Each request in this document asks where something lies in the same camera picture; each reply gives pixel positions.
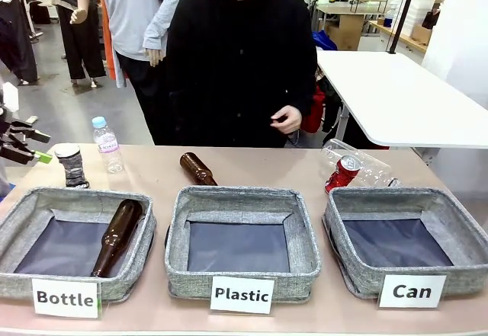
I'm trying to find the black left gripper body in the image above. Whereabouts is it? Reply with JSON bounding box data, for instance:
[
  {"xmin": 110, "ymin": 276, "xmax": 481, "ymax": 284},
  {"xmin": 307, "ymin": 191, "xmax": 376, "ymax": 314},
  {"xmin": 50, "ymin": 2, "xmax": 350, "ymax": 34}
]
[{"xmin": 0, "ymin": 106, "xmax": 15, "ymax": 150}]

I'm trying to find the crushed dark grey can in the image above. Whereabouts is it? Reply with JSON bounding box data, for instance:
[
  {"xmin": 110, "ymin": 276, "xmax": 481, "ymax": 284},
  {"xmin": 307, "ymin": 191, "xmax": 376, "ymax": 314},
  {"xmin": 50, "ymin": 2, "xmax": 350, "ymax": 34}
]
[{"xmin": 54, "ymin": 143, "xmax": 91, "ymax": 190}]

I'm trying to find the grey fabric basket bottle label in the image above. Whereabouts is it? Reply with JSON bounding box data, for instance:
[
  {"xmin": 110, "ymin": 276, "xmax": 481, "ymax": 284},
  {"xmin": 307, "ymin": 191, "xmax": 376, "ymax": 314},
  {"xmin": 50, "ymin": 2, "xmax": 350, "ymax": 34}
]
[{"xmin": 0, "ymin": 186, "xmax": 158, "ymax": 304}]

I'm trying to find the grey fabric basket plastic label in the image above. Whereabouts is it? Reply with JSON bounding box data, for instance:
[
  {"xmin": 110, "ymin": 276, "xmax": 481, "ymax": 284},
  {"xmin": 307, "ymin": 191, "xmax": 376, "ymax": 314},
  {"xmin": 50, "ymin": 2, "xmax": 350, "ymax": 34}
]
[{"xmin": 164, "ymin": 185, "xmax": 323, "ymax": 305}]

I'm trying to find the crushed red soda can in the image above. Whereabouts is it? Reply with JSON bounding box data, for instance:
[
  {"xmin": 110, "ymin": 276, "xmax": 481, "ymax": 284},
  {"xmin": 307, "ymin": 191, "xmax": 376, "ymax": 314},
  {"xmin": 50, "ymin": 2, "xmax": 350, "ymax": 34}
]
[{"xmin": 324, "ymin": 155, "xmax": 363, "ymax": 196}]

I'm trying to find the white sign reading Can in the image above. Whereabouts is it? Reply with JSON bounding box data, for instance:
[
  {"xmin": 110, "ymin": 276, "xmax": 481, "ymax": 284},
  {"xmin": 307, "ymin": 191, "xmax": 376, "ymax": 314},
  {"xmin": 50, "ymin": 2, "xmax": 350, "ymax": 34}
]
[{"xmin": 377, "ymin": 274, "xmax": 448, "ymax": 310}]

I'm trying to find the grey fabric basket can label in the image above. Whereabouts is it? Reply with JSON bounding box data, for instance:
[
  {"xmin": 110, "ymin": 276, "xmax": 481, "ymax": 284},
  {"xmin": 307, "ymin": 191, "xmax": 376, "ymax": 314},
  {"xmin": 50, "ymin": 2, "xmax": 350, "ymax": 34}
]
[{"xmin": 322, "ymin": 186, "xmax": 488, "ymax": 300}]

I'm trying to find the person's left hand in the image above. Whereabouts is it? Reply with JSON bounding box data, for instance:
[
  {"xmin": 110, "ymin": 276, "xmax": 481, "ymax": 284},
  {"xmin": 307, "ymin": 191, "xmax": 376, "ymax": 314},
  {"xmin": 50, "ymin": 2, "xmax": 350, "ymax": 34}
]
[{"xmin": 270, "ymin": 104, "xmax": 304, "ymax": 136}]

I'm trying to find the clear water bottle blue cap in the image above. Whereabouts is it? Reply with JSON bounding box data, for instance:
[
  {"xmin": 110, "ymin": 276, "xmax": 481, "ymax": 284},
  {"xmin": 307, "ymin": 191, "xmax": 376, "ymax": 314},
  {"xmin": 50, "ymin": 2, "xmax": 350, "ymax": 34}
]
[{"xmin": 91, "ymin": 116, "xmax": 126, "ymax": 174}]

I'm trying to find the large brown glass bottle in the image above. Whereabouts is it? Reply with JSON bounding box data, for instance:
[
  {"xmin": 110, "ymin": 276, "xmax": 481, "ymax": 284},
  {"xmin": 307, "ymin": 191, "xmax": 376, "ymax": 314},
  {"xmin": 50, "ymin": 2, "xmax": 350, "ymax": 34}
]
[{"xmin": 90, "ymin": 198, "xmax": 148, "ymax": 279}]

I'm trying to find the white sign reading Bottle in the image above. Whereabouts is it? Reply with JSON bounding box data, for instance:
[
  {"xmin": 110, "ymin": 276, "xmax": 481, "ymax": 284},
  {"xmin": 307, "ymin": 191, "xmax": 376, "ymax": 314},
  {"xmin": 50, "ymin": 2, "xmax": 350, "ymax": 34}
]
[{"xmin": 31, "ymin": 277, "xmax": 101, "ymax": 319}]

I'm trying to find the small brown glass bottle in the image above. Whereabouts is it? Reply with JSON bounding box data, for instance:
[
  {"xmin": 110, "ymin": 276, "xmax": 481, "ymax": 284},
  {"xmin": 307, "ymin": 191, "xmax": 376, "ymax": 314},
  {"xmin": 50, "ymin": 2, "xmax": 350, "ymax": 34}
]
[{"xmin": 179, "ymin": 152, "xmax": 219, "ymax": 187}]

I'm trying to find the person in black coat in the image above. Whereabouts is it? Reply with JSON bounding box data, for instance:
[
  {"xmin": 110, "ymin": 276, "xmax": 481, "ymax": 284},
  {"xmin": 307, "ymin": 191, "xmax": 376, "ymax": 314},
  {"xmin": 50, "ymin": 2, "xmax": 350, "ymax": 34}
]
[{"xmin": 151, "ymin": 0, "xmax": 319, "ymax": 149}]

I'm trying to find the white sign reading Plastic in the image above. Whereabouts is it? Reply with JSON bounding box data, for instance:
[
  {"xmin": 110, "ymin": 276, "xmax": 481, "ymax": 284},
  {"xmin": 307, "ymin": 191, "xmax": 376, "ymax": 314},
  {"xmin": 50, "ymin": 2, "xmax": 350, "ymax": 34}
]
[{"xmin": 209, "ymin": 275, "xmax": 276, "ymax": 316}]

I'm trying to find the red bag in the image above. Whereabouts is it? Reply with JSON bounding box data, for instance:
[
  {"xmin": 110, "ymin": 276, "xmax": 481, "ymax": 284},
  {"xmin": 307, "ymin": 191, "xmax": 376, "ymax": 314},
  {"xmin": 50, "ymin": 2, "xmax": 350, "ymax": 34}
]
[{"xmin": 300, "ymin": 83, "xmax": 328, "ymax": 135}]

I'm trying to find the blue bag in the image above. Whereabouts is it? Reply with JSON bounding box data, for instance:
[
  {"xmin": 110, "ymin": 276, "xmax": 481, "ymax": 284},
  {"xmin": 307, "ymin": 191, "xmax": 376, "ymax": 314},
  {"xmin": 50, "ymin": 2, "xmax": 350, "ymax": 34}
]
[{"xmin": 311, "ymin": 29, "xmax": 339, "ymax": 52}]

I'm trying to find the wooden workbench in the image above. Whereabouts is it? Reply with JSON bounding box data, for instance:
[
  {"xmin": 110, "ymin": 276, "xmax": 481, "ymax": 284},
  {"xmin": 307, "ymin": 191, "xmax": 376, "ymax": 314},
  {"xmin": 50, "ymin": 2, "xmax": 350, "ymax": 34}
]
[{"xmin": 315, "ymin": 2, "xmax": 385, "ymax": 52}]

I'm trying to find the clear crushed plastic bottle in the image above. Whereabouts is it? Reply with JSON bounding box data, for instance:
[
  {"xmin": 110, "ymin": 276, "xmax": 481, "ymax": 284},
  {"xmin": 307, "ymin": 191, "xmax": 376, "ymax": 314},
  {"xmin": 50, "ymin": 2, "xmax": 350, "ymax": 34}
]
[{"xmin": 319, "ymin": 138, "xmax": 402, "ymax": 190}]

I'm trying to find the white side table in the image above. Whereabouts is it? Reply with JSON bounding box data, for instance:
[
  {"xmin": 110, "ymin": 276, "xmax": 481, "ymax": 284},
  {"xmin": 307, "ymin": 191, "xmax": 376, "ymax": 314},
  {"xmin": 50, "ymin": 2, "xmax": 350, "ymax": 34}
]
[{"xmin": 316, "ymin": 50, "xmax": 488, "ymax": 150}]

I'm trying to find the black stand pole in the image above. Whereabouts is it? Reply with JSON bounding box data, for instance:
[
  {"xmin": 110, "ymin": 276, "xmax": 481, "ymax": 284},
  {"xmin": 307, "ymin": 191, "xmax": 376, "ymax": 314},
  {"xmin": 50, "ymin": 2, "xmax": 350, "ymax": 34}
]
[{"xmin": 387, "ymin": 0, "xmax": 421, "ymax": 55}]

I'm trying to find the stack of white boxes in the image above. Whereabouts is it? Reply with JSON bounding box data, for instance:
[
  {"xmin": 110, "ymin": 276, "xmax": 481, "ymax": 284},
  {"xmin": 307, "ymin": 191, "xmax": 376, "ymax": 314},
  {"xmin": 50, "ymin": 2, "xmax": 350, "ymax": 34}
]
[{"xmin": 402, "ymin": 0, "xmax": 437, "ymax": 38}]

